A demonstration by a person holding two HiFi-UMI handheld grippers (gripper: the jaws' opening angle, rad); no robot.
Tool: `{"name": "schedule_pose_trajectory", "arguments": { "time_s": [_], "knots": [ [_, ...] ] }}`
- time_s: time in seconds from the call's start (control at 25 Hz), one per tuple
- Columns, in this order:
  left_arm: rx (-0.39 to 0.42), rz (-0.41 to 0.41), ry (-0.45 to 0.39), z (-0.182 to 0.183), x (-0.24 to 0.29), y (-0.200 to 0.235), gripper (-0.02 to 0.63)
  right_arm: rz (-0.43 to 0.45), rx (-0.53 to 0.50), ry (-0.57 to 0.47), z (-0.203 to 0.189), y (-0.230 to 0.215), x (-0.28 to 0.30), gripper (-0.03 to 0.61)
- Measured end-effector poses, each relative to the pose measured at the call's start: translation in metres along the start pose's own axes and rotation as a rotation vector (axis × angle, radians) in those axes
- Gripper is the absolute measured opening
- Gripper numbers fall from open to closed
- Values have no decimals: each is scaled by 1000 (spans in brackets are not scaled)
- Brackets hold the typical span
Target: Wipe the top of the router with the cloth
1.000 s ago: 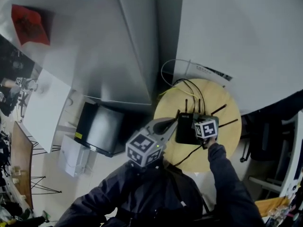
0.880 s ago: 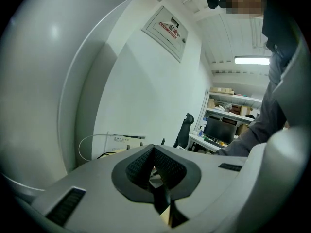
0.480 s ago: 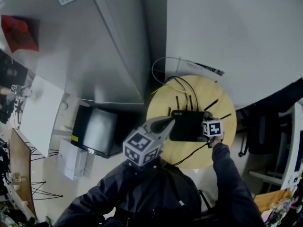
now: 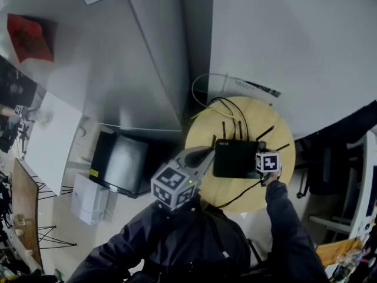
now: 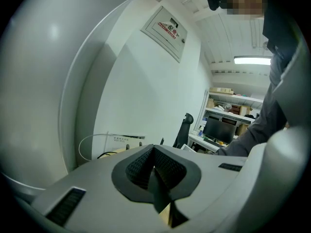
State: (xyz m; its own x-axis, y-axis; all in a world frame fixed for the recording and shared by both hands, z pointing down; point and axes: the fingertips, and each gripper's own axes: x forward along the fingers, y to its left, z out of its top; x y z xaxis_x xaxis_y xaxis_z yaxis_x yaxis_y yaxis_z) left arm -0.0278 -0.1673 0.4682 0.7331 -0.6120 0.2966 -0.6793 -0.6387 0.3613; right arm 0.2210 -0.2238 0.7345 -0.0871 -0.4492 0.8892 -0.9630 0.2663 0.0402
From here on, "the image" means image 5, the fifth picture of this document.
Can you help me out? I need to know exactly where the white wall network box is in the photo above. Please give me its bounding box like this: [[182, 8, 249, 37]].
[[108, 133, 146, 152]]

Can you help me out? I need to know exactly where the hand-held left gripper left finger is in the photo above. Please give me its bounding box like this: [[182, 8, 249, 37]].
[[31, 144, 171, 233]]

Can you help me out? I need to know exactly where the black monitor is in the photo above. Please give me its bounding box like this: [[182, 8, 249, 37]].
[[203, 117, 238, 144]]

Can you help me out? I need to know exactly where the ceiling light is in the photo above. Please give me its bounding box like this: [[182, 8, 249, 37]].
[[233, 55, 272, 66]]

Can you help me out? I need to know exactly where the black office chair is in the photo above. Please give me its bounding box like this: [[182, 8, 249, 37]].
[[172, 112, 194, 149]]

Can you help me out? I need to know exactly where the flat cardboard box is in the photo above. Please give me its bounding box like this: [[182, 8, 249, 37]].
[[209, 87, 234, 95]]

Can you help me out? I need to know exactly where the white storage shelf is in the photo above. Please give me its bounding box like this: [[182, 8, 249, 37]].
[[200, 87, 264, 136]]

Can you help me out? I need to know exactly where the white desk with monitor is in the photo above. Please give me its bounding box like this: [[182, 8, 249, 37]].
[[188, 133, 240, 154]]

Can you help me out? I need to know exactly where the white cable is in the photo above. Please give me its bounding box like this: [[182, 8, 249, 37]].
[[78, 133, 110, 161]]

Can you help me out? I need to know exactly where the person's dark jacket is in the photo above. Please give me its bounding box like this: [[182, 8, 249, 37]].
[[262, 0, 307, 87]]

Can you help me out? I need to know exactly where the black cable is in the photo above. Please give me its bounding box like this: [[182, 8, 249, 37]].
[[97, 151, 118, 160]]

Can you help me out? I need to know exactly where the person's right forearm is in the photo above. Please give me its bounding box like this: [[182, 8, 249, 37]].
[[213, 81, 289, 156]]

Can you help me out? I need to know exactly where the white electrical panel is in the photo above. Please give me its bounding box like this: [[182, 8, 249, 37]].
[[140, 5, 188, 63]]

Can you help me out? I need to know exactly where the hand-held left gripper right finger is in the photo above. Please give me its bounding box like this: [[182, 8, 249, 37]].
[[154, 144, 246, 229]]

